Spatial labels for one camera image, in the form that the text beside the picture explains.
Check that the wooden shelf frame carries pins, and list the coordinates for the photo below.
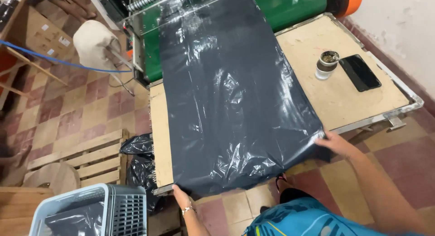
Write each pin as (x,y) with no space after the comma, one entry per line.
(20,69)

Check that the wooden pallet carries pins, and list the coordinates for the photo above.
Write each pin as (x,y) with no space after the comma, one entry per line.
(88,159)

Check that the round wooden spool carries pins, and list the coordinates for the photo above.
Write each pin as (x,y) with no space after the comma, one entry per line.
(51,178)

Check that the person's left fingers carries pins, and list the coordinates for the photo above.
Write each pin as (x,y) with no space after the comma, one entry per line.
(176,189)

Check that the orange roll end cap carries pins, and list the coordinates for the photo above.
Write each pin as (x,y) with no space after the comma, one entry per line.
(350,2)

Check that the black smartphone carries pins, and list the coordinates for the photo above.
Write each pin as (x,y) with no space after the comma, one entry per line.
(359,73)

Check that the beige cloth covered stool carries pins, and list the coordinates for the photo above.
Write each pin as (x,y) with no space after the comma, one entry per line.
(97,45)

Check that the cardboard box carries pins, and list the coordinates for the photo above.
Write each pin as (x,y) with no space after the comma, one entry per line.
(44,35)

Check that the person's right hand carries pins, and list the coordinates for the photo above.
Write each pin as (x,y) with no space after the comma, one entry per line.
(336,143)

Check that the person's right fingers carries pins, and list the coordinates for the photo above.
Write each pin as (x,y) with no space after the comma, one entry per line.
(323,140)

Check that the person's sandalled foot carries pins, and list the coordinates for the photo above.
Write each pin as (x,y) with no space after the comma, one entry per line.
(281,182)

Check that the mate cup with metal straw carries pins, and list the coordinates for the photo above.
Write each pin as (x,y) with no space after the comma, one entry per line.
(327,64)

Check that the black plastic bag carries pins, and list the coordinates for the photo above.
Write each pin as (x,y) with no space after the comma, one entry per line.
(141,168)

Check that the person's blue patterned clothing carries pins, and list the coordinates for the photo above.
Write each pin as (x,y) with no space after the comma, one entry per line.
(316,219)

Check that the green bag making machine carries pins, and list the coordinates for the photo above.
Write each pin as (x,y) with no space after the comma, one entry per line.
(217,22)

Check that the light blue plastic basket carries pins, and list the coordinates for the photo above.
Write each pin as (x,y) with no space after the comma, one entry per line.
(91,212)

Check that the person's left hand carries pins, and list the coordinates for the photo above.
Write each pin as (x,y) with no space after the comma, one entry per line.
(180,196)

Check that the dark grey plastic sheet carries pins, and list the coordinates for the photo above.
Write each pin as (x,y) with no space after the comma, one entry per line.
(231,93)

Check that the metal framed wooden work table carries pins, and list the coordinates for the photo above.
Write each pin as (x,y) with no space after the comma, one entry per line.
(343,83)

